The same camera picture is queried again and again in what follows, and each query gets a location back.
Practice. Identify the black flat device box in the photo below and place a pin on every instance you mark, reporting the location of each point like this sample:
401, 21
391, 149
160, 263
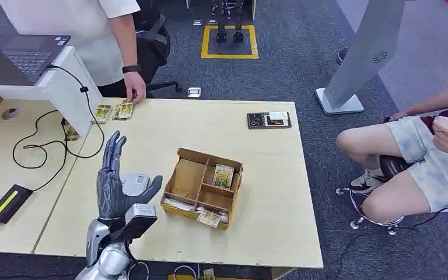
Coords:
268, 120

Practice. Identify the grey computer mouse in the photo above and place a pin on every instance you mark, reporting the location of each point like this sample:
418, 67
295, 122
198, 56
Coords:
10, 113

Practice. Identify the black power adapter yellow label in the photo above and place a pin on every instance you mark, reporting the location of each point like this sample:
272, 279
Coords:
8, 204

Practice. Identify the yellow card stack in box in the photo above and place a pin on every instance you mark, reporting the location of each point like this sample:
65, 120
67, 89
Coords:
210, 218

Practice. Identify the white desk riser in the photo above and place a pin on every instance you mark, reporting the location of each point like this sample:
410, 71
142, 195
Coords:
65, 90

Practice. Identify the dark grey laptop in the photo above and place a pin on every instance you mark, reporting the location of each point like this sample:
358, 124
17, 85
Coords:
27, 54

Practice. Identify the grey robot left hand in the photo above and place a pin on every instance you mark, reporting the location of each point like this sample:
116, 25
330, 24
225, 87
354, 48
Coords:
112, 193

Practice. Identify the wooden compartment box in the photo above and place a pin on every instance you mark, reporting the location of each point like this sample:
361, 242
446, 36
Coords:
187, 179

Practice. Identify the black robot legs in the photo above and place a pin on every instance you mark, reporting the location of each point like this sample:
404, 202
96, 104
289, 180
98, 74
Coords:
228, 21

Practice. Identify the person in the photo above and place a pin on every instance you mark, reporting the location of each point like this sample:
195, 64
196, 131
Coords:
413, 143
65, 34

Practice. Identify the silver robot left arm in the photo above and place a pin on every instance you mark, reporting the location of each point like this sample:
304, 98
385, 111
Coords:
106, 259

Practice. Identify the black wristwatch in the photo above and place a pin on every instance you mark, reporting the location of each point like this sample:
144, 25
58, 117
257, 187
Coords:
130, 69

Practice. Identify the yellow printed card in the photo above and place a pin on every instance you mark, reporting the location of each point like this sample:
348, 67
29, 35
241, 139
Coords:
223, 176

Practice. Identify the grey card reader pad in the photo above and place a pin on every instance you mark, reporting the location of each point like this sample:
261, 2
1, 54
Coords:
137, 182

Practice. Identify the grey slanted pillar stand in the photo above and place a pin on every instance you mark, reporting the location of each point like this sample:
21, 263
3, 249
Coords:
363, 50

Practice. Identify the chrome stool black seat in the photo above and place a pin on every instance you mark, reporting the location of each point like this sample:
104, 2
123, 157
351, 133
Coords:
390, 166

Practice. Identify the silver floor socket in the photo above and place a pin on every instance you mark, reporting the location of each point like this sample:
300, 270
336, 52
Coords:
194, 92

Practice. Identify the white card stack in box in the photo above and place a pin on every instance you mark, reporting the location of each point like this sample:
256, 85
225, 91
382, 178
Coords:
177, 204

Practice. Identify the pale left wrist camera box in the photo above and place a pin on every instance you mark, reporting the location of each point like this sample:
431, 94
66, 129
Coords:
139, 220

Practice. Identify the yellow floor tape square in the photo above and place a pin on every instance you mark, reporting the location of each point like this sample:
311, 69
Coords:
204, 42

